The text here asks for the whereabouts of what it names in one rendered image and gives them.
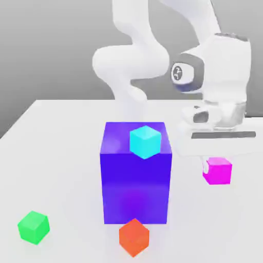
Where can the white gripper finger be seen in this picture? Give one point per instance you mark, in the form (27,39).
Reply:
(205,165)

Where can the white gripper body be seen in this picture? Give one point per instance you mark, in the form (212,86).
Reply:
(222,143)

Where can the small magenta cube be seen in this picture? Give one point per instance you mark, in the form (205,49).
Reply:
(218,171)

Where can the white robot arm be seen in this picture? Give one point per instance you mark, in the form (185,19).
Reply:
(131,61)

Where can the small cyan cube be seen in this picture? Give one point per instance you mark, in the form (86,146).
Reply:
(145,141)

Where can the small orange cube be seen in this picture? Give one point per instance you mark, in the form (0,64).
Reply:
(134,238)

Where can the small green cube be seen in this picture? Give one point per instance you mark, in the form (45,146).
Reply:
(34,227)

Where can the large blue box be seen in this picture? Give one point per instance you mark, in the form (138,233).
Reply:
(135,185)

